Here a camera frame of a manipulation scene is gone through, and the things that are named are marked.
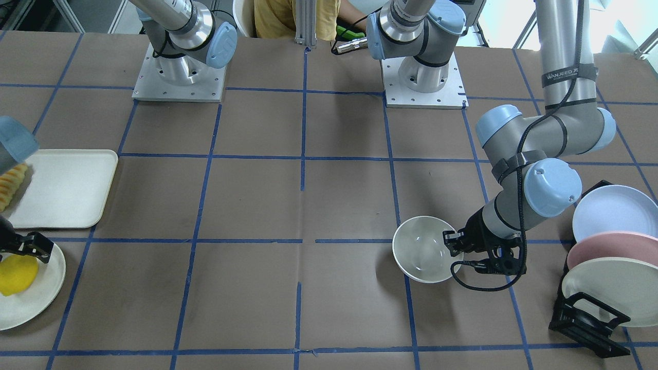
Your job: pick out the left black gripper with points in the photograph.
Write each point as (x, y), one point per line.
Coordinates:
(478, 229)

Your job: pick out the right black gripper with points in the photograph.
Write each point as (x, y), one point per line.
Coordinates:
(6, 237)

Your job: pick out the yellow lemon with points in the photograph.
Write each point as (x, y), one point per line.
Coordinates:
(18, 273)

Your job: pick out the white ceramic bowl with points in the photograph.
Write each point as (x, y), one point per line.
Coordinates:
(420, 252)

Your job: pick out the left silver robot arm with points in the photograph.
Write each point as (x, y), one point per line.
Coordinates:
(525, 152)

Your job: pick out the cream rectangular tray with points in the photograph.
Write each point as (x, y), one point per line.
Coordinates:
(63, 189)

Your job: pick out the sliced yellow fruit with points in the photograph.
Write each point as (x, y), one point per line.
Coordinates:
(10, 183)

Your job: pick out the cream round plate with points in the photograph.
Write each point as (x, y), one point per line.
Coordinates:
(21, 307)

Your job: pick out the black dish rack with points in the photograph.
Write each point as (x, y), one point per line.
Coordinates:
(584, 328)

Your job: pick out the lavender plate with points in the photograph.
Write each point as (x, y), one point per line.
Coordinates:
(614, 208)

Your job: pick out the cream plate in rack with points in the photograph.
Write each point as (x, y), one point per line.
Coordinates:
(625, 284)

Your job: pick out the pink plate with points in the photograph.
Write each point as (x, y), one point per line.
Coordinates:
(626, 244)

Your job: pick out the person in yellow shirt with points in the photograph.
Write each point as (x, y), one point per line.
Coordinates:
(277, 19)

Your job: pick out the white chair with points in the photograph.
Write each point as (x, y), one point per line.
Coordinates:
(243, 12)

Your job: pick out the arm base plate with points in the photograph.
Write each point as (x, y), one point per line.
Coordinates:
(408, 84)
(178, 80)

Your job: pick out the green handled tool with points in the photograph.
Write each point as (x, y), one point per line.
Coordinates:
(344, 35)

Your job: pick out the aluminium frame post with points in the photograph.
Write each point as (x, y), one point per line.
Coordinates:
(305, 20)

